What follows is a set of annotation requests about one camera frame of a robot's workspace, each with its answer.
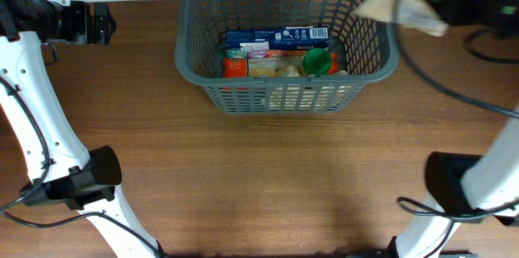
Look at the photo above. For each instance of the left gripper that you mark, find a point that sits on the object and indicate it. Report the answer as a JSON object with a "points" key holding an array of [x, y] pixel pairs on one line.
{"points": [[83, 32]]}

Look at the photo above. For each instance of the beige food pouch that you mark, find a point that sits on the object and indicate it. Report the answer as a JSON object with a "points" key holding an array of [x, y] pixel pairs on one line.
{"points": [[417, 14]]}

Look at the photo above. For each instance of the grey plastic basket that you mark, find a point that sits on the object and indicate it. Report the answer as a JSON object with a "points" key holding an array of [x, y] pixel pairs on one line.
{"points": [[366, 49]]}

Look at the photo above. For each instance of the orange spaghetti package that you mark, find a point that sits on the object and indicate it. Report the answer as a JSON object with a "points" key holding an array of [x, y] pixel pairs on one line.
{"points": [[271, 67]]}

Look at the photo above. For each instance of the green lid spice jar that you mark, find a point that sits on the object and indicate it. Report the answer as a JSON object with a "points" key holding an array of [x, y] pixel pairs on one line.
{"points": [[317, 62]]}

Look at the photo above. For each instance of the blue tea box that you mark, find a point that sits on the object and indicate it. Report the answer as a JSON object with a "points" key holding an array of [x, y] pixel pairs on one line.
{"points": [[255, 43]]}

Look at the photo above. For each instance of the beige powder bag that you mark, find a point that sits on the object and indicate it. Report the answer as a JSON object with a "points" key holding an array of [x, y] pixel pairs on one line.
{"points": [[304, 99]]}

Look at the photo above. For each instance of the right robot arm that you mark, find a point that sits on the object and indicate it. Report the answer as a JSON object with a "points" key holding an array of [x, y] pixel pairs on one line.
{"points": [[463, 188]]}

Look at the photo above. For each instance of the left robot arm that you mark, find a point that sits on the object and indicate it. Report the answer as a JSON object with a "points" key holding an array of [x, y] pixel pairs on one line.
{"points": [[61, 169]]}

